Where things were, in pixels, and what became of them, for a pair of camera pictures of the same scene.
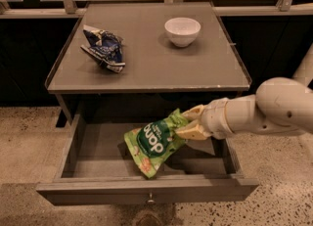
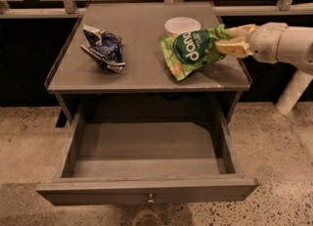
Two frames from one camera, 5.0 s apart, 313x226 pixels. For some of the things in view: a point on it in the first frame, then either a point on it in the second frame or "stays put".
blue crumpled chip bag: (105, 47) stays put
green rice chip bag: (151, 143) to (186, 51)
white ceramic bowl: (182, 30) stays put
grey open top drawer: (95, 167) stays put
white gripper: (213, 117) to (264, 43)
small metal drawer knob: (151, 201) stays put
